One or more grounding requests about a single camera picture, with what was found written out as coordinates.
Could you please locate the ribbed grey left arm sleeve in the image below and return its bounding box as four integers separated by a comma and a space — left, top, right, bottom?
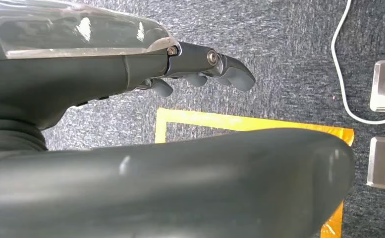
0, 119, 49, 156

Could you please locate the yellow floor tape outline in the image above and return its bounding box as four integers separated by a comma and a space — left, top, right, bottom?
155, 108, 356, 238

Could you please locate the white cable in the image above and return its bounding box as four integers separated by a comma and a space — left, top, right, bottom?
330, 0, 385, 126

